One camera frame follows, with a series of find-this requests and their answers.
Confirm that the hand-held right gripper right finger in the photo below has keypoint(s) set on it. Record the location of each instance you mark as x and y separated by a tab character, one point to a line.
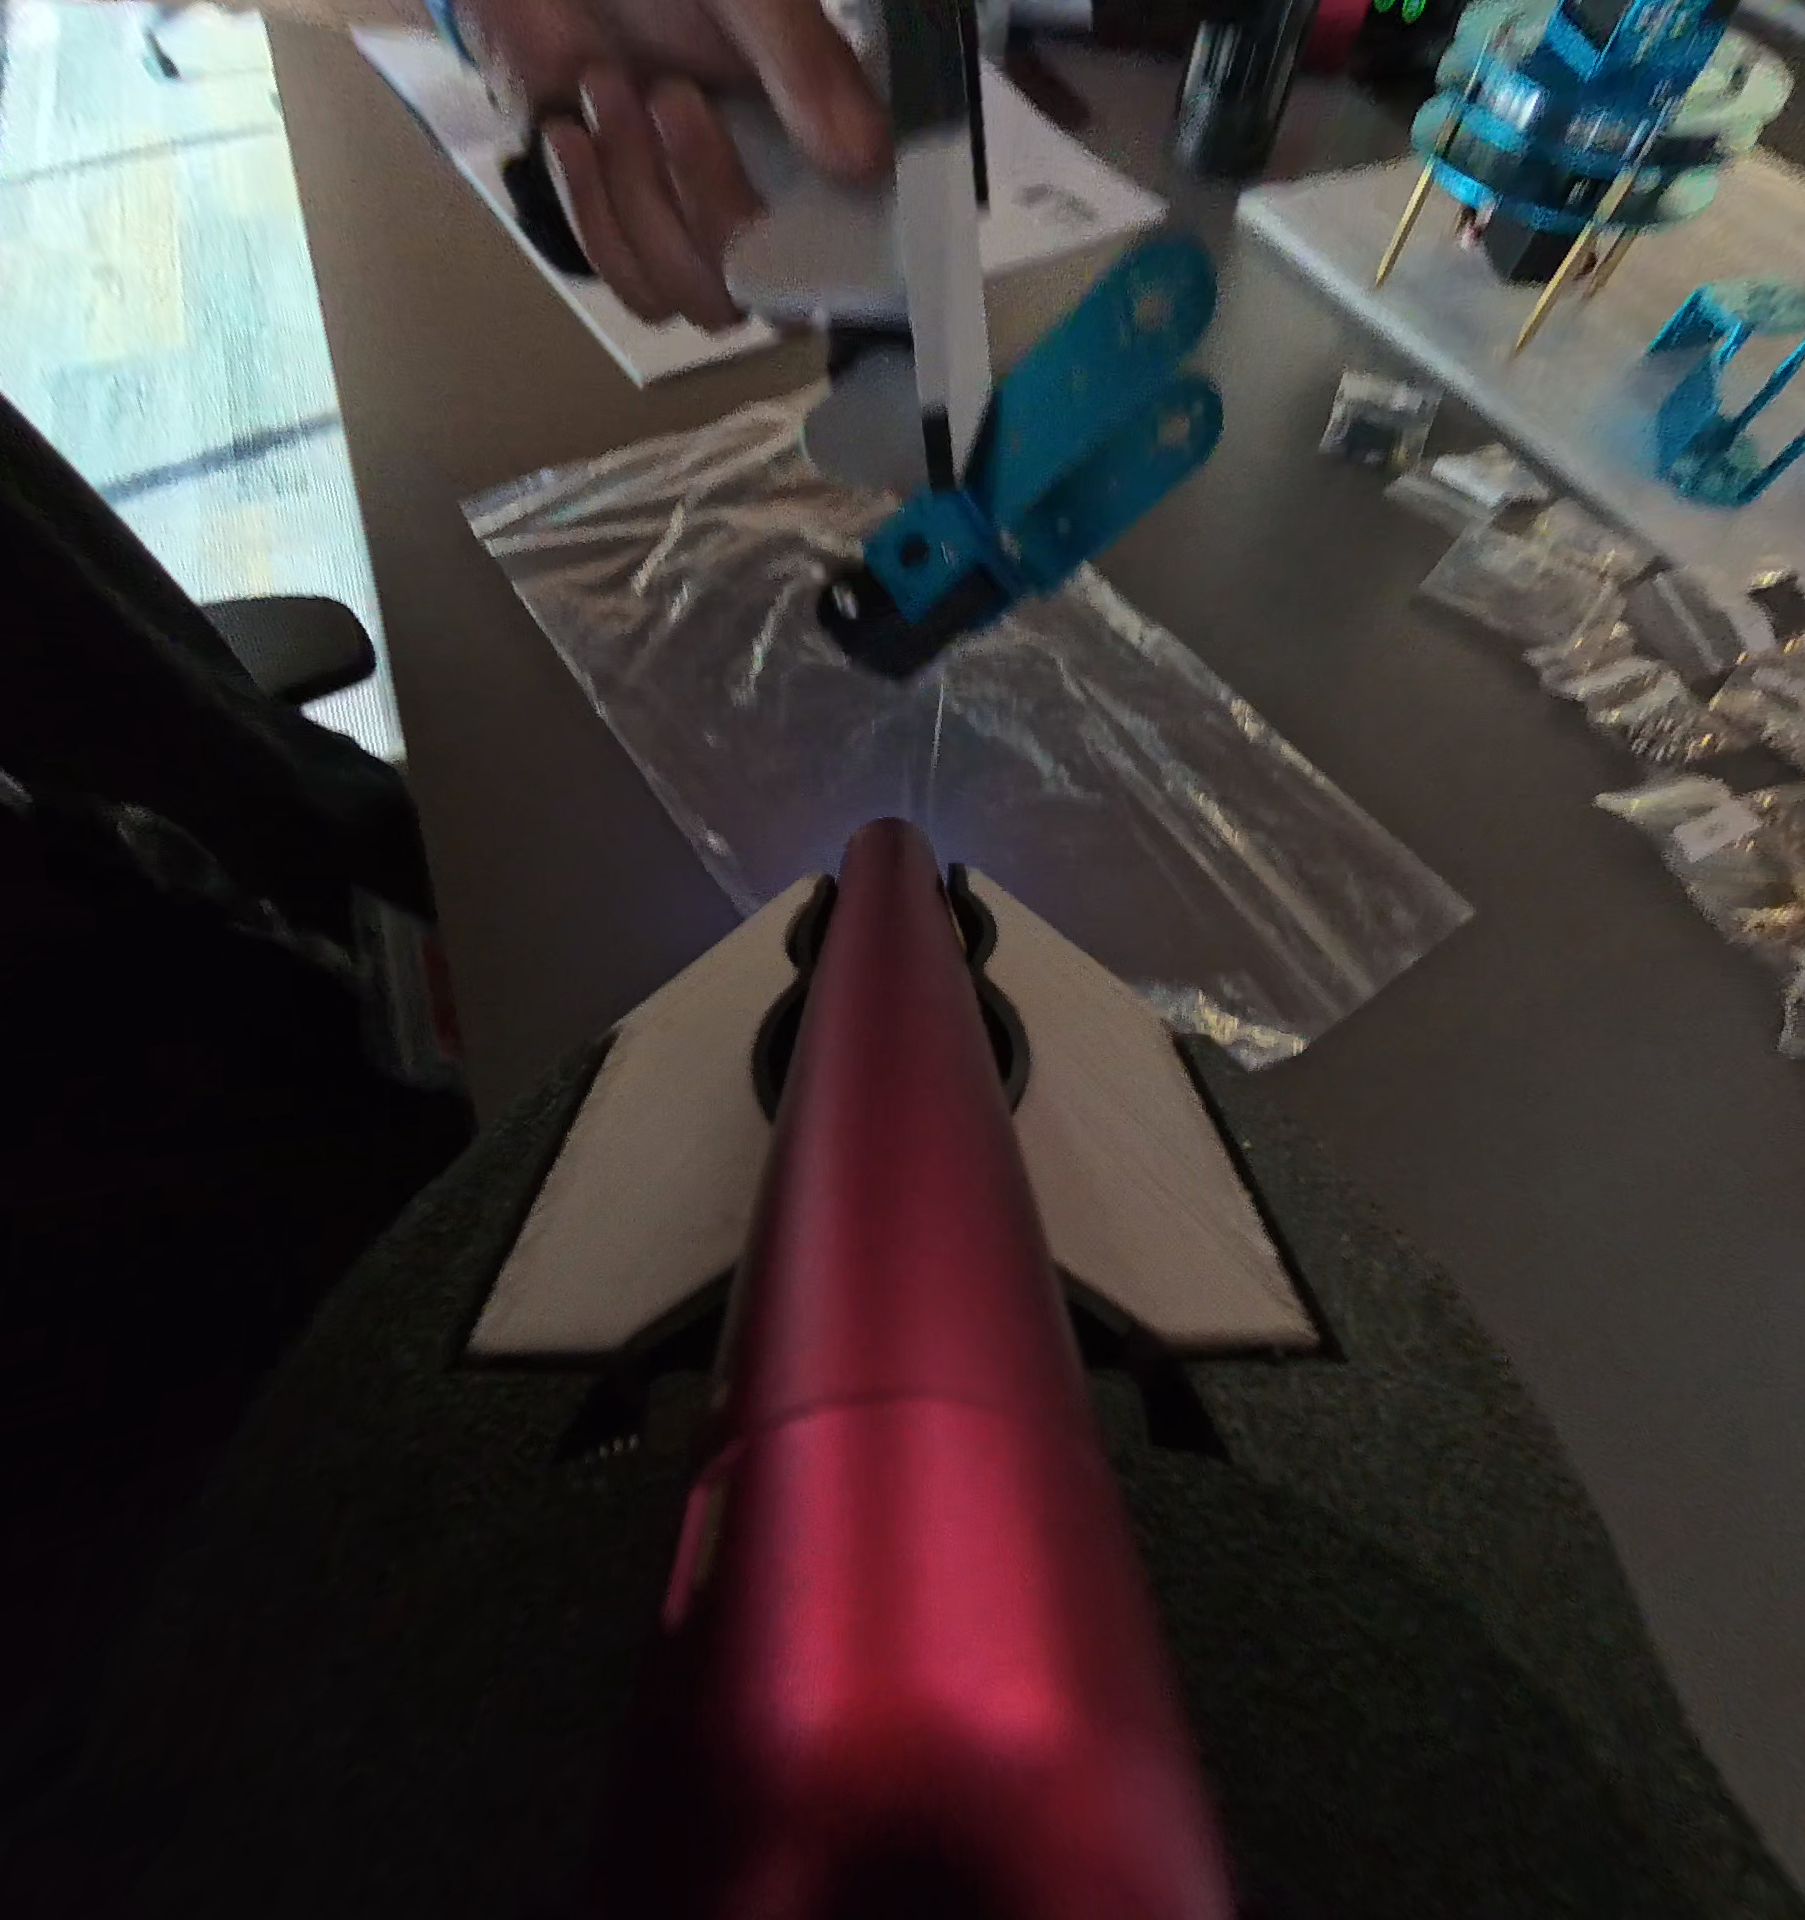
1157	1185

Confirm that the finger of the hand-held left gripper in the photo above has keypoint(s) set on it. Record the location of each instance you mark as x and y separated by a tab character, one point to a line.
945	284

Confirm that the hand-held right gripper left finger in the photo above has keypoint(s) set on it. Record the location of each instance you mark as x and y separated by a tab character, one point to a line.
617	1185

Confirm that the blue metal servo bracket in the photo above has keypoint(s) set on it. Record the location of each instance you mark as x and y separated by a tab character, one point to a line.
1082	404

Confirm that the red electric screwdriver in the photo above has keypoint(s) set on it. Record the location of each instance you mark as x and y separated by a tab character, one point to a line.
903	1350

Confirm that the black servo motor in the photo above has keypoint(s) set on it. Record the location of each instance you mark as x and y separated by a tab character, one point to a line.
878	630

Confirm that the blue toy robot arm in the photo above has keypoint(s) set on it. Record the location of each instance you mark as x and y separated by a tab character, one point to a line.
1577	104

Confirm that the person's left hand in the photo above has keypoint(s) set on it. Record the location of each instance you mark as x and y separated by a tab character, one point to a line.
676	135

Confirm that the white instruction sheet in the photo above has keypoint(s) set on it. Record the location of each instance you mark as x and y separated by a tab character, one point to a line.
1052	165

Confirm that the black ribbed cylinder case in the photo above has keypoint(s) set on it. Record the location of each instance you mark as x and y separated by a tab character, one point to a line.
1244	74

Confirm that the clear plastic bag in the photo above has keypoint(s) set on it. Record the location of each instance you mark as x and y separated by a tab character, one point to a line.
1113	780

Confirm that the black charger with green lights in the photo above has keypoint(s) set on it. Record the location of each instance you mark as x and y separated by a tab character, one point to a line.
1396	12

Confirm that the white foam board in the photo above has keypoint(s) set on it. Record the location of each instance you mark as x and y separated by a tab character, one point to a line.
1441	284

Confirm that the black office chair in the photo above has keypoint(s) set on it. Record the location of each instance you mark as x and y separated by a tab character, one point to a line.
137	1051

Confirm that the black chair armrest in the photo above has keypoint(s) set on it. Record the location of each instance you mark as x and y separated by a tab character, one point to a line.
295	644

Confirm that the pile of clear screw bags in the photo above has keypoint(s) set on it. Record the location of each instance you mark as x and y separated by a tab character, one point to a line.
1698	674

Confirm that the blue metal U bracket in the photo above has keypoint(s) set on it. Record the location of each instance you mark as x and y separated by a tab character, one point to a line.
1742	391

